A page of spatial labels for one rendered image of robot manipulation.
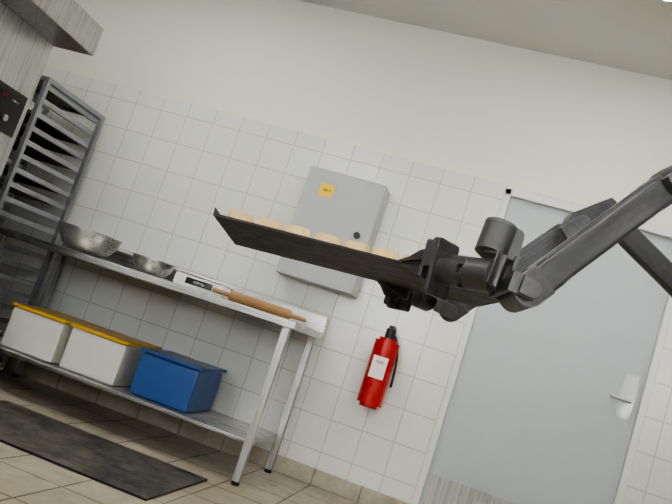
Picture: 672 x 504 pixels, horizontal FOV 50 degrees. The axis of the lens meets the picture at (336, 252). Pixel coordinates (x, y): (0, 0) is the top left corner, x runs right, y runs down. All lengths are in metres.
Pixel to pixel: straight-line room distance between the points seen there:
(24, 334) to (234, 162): 1.69
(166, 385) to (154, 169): 1.65
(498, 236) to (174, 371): 3.04
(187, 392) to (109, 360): 0.50
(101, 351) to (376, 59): 2.53
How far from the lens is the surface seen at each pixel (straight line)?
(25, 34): 3.99
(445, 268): 1.24
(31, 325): 4.51
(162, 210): 4.97
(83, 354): 4.32
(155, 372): 4.12
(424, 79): 4.84
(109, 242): 4.51
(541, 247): 1.85
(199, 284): 4.10
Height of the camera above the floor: 0.80
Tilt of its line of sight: 7 degrees up
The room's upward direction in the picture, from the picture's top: 18 degrees clockwise
